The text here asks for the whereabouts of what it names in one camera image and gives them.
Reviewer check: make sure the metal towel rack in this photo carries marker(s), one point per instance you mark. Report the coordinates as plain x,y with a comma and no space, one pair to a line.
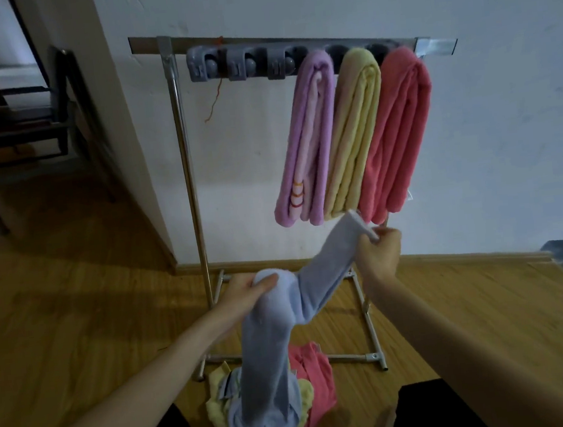
183,146

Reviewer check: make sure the crumpled coral pink towel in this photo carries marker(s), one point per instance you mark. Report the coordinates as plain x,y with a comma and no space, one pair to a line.
317,376

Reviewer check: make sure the dark metal chair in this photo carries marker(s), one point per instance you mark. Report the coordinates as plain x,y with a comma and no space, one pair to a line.
30,126

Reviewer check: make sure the grey clip holder strip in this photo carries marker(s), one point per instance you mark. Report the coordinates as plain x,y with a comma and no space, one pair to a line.
247,65

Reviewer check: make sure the person's left thumb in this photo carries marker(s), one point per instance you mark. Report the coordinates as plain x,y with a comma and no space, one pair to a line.
264,282

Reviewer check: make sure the person's right thumb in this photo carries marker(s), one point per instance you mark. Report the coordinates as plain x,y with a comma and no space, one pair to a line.
363,241

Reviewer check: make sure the purple towel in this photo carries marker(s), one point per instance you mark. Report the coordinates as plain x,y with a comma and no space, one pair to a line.
304,139

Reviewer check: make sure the person's right hand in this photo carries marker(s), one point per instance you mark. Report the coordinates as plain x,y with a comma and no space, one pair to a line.
377,256

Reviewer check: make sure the person's left hand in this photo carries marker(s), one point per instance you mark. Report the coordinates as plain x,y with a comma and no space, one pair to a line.
239,289

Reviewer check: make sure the person's left forearm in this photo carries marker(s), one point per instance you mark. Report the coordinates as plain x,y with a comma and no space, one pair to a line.
115,396

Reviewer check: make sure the person's right forearm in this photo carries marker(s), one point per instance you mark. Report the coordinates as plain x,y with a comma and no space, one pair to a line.
478,346

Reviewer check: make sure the light blue towel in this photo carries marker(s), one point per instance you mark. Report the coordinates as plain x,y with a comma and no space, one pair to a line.
283,330

